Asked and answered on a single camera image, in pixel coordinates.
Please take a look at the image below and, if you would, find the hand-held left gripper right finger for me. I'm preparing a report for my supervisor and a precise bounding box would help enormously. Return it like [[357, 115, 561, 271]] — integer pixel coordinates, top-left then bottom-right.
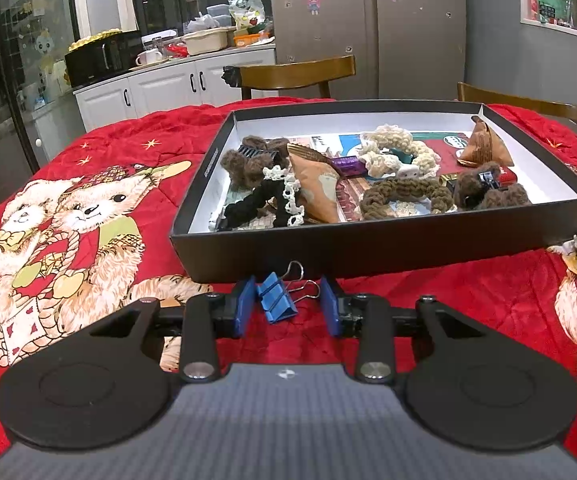
[[319, 276, 489, 385]]

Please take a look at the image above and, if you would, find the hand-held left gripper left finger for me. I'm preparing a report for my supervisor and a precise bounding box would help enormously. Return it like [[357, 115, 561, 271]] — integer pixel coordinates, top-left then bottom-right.
[[88, 276, 258, 383]]

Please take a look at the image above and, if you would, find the blue binder clip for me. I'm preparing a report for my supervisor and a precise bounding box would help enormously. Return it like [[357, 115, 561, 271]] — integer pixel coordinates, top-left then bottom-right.
[[257, 260, 321, 321]]

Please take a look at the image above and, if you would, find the shallow black cardboard box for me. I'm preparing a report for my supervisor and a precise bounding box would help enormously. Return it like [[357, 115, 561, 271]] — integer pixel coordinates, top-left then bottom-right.
[[170, 100, 577, 283]]

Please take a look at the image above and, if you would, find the black scrunchie with white lace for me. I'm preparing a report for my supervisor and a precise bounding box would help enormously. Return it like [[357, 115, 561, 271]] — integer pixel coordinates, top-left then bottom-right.
[[215, 164, 310, 232]]

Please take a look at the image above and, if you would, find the brown fuzzy hair clip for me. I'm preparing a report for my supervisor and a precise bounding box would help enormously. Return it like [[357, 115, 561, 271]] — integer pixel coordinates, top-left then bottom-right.
[[453, 161, 533, 211]]

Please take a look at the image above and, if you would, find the brown triangular paper packet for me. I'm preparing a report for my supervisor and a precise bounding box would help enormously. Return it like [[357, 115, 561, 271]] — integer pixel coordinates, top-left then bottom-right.
[[457, 116, 515, 167], [287, 142, 351, 224]]

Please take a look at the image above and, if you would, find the red foil bar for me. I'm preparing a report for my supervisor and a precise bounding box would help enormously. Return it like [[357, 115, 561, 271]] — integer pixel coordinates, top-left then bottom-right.
[[441, 166, 516, 188]]

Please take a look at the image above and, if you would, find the olive brown crochet scrunchie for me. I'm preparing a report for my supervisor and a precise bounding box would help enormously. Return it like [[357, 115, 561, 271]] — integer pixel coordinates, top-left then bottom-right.
[[359, 177, 456, 222]]

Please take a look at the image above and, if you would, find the brown fuzzy ribbed claw clip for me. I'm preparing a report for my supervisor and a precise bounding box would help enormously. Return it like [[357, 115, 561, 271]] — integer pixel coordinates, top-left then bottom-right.
[[221, 135, 291, 186]]

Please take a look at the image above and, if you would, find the purple foil candy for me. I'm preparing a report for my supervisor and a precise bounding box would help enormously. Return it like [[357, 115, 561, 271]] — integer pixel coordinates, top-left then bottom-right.
[[329, 156, 369, 178]]

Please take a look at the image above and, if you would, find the cream crochet scrunchie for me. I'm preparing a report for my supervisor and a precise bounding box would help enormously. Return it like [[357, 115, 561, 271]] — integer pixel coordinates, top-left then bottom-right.
[[358, 125, 441, 179]]

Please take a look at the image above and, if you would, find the wooden chair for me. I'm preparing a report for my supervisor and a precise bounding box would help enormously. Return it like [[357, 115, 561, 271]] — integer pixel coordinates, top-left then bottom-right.
[[223, 55, 356, 101], [457, 81, 577, 128]]

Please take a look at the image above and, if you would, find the red bear printed blanket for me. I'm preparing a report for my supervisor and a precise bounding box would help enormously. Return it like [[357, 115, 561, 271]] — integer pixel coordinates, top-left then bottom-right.
[[0, 97, 577, 466]]

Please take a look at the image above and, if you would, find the white kitchen cabinet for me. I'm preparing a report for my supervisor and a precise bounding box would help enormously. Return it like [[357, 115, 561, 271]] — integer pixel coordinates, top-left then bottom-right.
[[73, 44, 276, 133]]

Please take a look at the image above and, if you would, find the beige plastic basin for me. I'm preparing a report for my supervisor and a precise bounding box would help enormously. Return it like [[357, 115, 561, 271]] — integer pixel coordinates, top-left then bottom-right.
[[183, 29, 229, 56]]

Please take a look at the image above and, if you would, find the orange food container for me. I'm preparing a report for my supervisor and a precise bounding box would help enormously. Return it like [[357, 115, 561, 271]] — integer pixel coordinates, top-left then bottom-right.
[[233, 32, 274, 48]]

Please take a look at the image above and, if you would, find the silver refrigerator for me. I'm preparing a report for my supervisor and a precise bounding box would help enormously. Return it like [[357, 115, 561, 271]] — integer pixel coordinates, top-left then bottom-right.
[[267, 0, 469, 101]]

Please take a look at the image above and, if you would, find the black microwave oven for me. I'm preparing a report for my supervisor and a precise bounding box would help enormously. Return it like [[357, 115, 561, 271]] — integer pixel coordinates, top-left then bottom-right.
[[64, 30, 142, 88]]

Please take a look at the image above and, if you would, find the grey plastic bag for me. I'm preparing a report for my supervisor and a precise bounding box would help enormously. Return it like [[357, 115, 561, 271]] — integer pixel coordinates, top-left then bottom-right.
[[186, 14, 219, 33]]

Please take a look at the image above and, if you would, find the white green snack bag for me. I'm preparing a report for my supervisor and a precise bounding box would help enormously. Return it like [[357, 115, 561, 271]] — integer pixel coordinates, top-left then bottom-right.
[[227, 0, 260, 31]]

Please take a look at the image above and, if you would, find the tray of yellow sweets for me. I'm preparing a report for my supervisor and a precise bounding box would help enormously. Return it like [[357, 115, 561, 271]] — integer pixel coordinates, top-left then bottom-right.
[[68, 31, 119, 51]]

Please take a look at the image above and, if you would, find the glass sliding door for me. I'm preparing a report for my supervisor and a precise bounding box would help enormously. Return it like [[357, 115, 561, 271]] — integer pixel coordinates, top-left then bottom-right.
[[0, 0, 86, 171]]

